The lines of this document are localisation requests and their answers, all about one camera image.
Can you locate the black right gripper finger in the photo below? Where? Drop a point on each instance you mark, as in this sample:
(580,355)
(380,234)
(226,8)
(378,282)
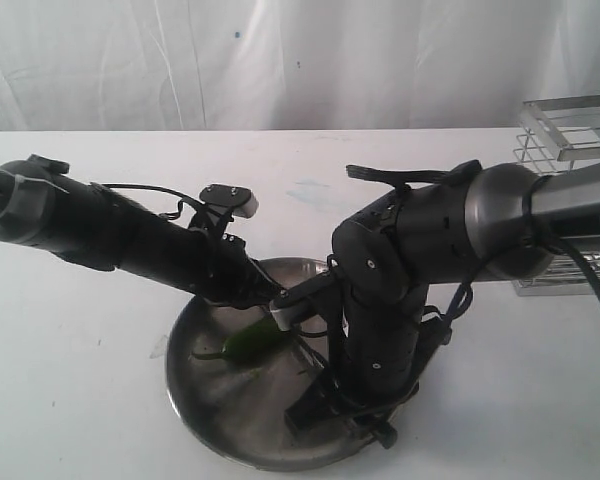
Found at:
(321,402)

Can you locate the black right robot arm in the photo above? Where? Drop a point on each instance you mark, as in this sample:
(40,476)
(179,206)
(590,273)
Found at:
(402,270)

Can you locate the clear tape piece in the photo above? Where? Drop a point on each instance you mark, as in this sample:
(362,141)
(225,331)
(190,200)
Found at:
(160,348)

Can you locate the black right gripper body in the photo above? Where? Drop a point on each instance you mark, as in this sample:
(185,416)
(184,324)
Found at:
(371,387)

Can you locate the white backdrop curtain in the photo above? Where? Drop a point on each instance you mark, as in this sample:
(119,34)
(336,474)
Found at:
(261,65)

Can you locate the black handled kitchen knife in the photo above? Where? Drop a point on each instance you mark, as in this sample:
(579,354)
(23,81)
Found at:
(361,417)

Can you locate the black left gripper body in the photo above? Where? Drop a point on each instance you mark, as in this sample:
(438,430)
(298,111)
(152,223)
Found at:
(219,270)

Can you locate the round steel plate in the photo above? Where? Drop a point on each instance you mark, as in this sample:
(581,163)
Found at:
(238,411)

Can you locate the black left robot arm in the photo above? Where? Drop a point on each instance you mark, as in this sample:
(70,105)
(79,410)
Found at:
(95,226)

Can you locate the steel wire utensil rack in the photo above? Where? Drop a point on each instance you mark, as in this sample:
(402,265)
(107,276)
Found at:
(558,136)

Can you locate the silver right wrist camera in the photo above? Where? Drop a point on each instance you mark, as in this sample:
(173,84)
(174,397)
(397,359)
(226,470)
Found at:
(291,307)

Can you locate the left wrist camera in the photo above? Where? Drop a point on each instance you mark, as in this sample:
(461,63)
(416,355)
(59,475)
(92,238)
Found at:
(238,201)

